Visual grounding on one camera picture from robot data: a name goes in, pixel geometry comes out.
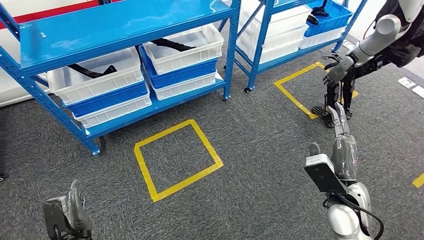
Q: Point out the black plastic part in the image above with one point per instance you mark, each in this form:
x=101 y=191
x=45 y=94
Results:
x=172 y=44
x=86 y=71
x=320 y=11
x=312 y=20

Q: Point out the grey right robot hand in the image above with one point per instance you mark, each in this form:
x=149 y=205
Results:
x=346 y=159

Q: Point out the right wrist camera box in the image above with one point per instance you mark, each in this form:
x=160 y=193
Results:
x=323 y=175

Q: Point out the red barrier belt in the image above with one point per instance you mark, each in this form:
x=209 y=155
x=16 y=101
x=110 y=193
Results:
x=49 y=11

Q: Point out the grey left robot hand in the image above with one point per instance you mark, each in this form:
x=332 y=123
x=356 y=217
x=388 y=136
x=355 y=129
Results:
x=79 y=212

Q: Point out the yellow floor tape square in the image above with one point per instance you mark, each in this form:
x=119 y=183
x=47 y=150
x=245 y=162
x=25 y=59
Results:
x=145 y=172

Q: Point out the small white scrap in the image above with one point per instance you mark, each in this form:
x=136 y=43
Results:
x=43 y=34

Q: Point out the yellow tape square peeling loose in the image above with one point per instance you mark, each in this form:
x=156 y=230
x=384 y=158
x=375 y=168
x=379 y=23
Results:
x=419 y=180

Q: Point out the white floor socket plate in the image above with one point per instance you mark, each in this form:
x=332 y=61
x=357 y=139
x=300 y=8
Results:
x=419 y=92
x=406 y=82

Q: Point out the black stand with ribbed feet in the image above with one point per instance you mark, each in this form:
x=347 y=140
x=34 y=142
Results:
x=371 y=46

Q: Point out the white plastic crate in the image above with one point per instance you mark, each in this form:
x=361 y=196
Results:
x=99 y=86
x=321 y=39
x=281 y=33
x=112 y=114
x=185 y=59
x=185 y=89

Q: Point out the white car body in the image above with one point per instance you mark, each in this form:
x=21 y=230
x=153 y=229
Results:
x=20 y=86

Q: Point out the blue metal shelf rack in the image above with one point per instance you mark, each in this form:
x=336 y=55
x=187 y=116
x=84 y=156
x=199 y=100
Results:
x=261 y=33
x=116 y=23

